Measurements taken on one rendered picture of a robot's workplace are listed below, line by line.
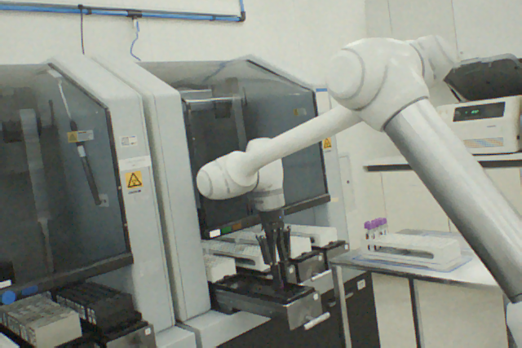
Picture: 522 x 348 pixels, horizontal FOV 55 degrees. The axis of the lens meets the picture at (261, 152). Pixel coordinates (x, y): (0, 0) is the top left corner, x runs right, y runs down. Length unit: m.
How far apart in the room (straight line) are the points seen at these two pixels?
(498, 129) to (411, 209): 0.88
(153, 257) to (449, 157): 0.92
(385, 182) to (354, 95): 3.07
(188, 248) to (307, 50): 2.38
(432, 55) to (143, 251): 0.94
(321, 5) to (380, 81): 3.01
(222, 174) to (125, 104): 0.36
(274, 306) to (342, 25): 2.95
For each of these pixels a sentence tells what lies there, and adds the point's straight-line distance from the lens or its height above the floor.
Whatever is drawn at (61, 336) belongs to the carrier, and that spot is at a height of 0.84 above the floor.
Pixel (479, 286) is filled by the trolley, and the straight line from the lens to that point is 1.45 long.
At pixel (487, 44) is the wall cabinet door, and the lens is 3.86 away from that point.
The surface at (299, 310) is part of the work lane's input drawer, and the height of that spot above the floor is 0.78.
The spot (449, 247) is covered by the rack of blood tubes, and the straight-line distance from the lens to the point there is 1.58.
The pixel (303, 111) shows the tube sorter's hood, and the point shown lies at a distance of 1.93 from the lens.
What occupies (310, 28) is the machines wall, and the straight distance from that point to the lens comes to 3.79.
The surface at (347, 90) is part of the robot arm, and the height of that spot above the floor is 1.34.
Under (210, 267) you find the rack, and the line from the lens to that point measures 1.68.
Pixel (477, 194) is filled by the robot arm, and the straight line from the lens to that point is 0.93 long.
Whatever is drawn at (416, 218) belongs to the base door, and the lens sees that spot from 3.92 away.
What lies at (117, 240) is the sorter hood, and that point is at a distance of 1.46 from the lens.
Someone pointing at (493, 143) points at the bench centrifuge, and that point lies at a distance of 3.56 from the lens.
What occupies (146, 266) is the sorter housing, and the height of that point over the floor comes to 0.94.
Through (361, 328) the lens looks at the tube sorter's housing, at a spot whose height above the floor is 0.46.
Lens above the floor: 1.30
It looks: 3 degrees down
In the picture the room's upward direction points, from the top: 8 degrees counter-clockwise
